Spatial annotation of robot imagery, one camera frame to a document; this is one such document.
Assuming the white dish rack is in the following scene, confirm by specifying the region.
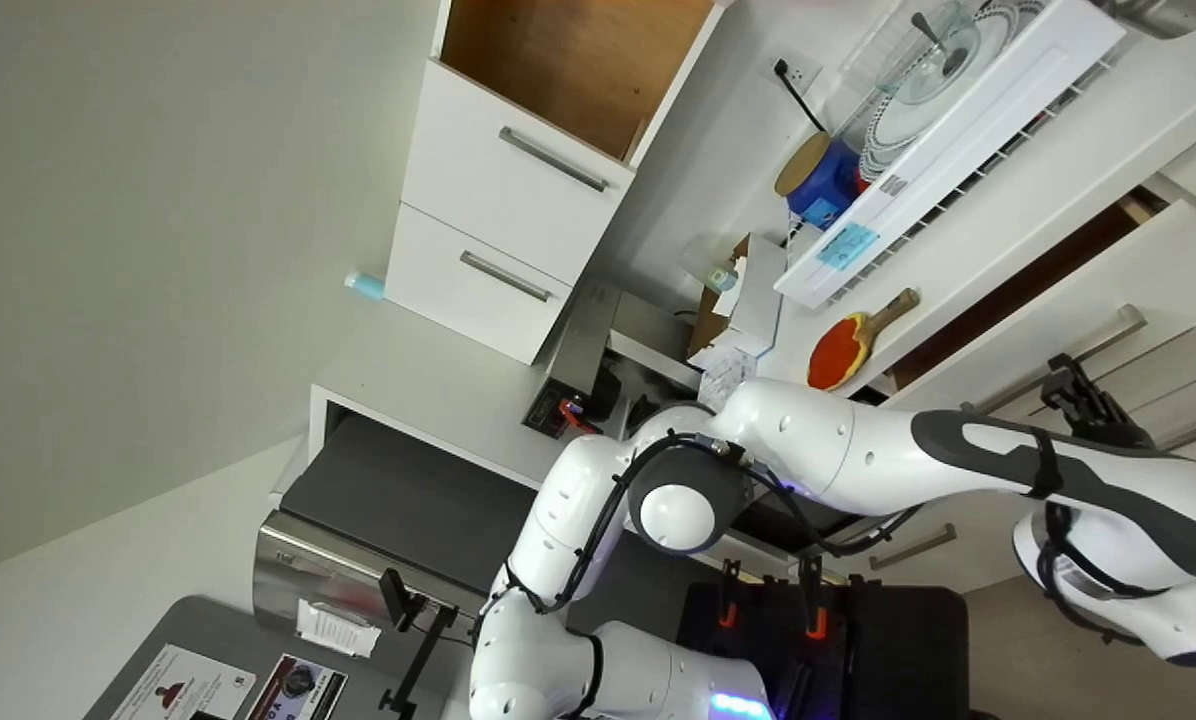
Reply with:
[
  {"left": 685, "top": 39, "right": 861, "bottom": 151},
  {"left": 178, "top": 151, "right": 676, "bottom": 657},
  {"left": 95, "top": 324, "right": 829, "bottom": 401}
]
[{"left": 767, "top": 0, "right": 1131, "bottom": 312}]

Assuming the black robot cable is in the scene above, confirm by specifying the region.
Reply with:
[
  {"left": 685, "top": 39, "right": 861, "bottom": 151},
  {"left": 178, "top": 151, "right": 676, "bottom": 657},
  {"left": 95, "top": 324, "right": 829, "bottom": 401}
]
[{"left": 491, "top": 430, "right": 901, "bottom": 621}]

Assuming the blue cup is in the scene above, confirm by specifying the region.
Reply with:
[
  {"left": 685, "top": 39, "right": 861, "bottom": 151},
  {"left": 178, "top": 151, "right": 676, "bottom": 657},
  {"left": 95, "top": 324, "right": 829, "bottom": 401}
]
[{"left": 782, "top": 137, "right": 868, "bottom": 232}]

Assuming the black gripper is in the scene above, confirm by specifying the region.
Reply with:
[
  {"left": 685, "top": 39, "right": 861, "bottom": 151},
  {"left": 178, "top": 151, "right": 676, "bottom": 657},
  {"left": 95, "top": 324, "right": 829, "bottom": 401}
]
[{"left": 1037, "top": 348, "right": 1165, "bottom": 455}]

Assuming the large white wall-cabinet drawer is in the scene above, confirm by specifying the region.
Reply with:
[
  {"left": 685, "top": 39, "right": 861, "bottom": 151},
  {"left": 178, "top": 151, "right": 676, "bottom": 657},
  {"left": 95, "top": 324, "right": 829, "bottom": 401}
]
[{"left": 399, "top": 55, "right": 635, "bottom": 287}]

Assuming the white paper with red mark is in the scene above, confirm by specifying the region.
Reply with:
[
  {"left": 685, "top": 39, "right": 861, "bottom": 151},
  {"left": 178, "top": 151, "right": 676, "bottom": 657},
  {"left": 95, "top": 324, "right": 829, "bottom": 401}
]
[{"left": 105, "top": 641, "right": 260, "bottom": 720}]

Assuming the small light blue object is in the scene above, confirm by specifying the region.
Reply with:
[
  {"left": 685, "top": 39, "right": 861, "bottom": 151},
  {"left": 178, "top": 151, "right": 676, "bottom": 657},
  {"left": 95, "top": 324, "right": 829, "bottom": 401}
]
[{"left": 341, "top": 269, "right": 393, "bottom": 303}]

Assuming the gray side table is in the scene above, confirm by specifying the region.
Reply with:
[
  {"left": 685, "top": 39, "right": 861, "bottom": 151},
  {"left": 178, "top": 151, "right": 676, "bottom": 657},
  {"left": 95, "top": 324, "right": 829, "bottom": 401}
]
[{"left": 78, "top": 593, "right": 491, "bottom": 720}]

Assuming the crumpled white tissue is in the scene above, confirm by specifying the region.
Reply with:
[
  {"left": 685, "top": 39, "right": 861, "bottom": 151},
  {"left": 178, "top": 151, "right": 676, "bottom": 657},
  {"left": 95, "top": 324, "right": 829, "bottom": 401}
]
[{"left": 292, "top": 597, "right": 385, "bottom": 658}]

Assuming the dark gray appliance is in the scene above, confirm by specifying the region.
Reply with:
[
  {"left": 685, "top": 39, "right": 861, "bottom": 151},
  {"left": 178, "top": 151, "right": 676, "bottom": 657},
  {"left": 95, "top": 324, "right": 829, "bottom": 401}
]
[{"left": 248, "top": 409, "right": 551, "bottom": 631}]

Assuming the black utensil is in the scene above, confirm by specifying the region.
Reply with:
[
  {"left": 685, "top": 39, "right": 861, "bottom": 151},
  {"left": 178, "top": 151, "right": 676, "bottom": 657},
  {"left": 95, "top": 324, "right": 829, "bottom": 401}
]
[{"left": 767, "top": 55, "right": 836, "bottom": 137}]

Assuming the white drawer countertop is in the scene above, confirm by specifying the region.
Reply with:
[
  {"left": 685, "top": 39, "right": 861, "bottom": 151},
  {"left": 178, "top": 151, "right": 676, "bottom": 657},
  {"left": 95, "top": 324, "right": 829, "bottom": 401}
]
[{"left": 882, "top": 184, "right": 1196, "bottom": 420}]

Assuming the gray round plate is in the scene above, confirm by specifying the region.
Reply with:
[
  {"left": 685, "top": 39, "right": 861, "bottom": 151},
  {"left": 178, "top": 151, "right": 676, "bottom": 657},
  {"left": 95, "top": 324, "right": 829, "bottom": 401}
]
[{"left": 872, "top": 7, "right": 1017, "bottom": 151}]

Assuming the brown cardboard box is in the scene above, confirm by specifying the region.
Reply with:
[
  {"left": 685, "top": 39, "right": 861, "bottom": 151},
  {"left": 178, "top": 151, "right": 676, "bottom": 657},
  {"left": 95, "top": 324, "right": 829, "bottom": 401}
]
[{"left": 681, "top": 232, "right": 760, "bottom": 366}]

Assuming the black red device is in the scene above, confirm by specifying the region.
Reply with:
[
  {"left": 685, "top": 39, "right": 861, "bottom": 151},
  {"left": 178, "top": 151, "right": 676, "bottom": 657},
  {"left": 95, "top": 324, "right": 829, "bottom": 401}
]
[{"left": 522, "top": 354, "right": 628, "bottom": 446}]

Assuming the white wall cabinet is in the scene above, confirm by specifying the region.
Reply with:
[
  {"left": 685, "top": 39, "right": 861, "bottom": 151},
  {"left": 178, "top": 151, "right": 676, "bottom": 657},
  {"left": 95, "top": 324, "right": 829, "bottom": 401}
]
[{"left": 385, "top": 0, "right": 735, "bottom": 366}]

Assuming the tan round lid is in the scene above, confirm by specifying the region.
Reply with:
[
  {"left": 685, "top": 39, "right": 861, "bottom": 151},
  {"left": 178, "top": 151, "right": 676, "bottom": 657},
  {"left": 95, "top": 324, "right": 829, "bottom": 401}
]
[{"left": 770, "top": 128, "right": 832, "bottom": 201}]

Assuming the small white wall-cabinet drawer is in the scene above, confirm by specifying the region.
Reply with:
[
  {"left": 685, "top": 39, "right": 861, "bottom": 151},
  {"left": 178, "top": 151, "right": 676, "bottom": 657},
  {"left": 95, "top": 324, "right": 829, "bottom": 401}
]
[{"left": 385, "top": 201, "right": 574, "bottom": 366}]

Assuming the light blue label card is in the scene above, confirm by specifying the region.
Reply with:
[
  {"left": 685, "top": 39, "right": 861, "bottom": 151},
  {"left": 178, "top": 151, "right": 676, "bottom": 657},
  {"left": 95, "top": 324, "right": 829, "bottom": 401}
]
[{"left": 816, "top": 220, "right": 882, "bottom": 276}]

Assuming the red table tennis paddle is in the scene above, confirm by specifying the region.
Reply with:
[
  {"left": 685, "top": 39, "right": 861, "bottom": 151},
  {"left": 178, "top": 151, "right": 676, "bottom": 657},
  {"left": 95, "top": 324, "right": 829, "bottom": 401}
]
[{"left": 802, "top": 285, "right": 923, "bottom": 396}]

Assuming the white folded cloth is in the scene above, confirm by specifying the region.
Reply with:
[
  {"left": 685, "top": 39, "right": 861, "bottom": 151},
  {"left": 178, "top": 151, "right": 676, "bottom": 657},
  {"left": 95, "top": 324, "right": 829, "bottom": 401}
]
[{"left": 688, "top": 237, "right": 787, "bottom": 411}]

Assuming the black camera stand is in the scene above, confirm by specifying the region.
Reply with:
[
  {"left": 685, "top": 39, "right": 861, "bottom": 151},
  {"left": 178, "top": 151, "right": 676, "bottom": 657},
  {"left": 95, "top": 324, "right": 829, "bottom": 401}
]
[{"left": 377, "top": 562, "right": 462, "bottom": 720}]

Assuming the dark printed card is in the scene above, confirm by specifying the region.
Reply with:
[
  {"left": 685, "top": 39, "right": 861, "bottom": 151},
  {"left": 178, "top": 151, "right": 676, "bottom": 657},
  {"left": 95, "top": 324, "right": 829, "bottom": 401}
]
[{"left": 238, "top": 646, "right": 351, "bottom": 720}]

